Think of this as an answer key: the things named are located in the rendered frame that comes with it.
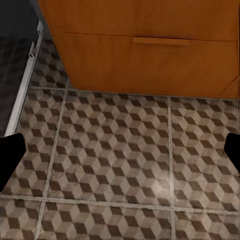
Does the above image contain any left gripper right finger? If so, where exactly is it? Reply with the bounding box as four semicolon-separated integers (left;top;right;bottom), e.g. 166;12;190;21
224;133;240;173

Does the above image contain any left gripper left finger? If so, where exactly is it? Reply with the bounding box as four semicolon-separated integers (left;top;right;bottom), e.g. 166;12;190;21
0;133;26;193

